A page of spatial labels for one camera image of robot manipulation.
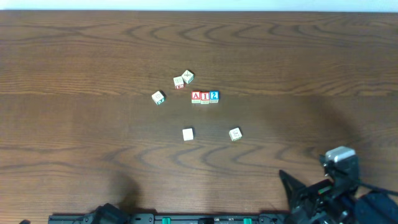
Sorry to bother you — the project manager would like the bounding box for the wooden dragonfly picture block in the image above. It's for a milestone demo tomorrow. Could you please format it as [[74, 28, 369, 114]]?
[[181, 70, 194, 84]]

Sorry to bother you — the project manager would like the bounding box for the blue number 2 block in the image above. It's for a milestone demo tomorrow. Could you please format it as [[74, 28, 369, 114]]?
[[209, 91, 220, 103]]

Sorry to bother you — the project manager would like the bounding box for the white block blue engraving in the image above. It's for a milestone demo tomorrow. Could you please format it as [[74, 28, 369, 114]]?
[[182, 128, 194, 141]]

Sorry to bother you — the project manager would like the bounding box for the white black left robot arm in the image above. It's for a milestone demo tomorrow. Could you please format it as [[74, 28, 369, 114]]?
[[47, 203, 131, 224]]

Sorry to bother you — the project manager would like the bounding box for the wooden block engraved five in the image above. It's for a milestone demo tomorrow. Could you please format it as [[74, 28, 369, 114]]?
[[173, 76, 185, 90]]

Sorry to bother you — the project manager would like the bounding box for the wooden block engraved zero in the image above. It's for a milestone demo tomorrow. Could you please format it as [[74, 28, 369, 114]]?
[[152, 91, 165, 105]]

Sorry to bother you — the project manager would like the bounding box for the red letter I block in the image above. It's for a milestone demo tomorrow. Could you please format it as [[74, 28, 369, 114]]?
[[200, 92, 210, 105]]

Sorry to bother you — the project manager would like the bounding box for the wooden block green side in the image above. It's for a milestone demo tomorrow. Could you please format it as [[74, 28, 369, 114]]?
[[229, 128, 243, 141]]

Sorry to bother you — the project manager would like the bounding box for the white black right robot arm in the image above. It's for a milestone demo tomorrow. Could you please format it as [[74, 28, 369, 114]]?
[[279, 170, 397, 224]]

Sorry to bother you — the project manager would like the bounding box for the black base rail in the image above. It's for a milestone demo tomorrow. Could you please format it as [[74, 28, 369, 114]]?
[[48, 212, 293, 224]]

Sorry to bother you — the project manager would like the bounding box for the red letter A block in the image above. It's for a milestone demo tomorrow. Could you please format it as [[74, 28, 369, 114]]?
[[191, 91, 201, 104]]

